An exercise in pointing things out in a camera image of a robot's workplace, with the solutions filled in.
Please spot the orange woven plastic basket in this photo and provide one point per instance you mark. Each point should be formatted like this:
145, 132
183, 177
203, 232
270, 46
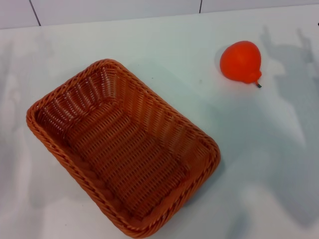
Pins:
129, 159

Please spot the orange toy pear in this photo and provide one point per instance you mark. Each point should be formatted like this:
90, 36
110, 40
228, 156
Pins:
239, 62

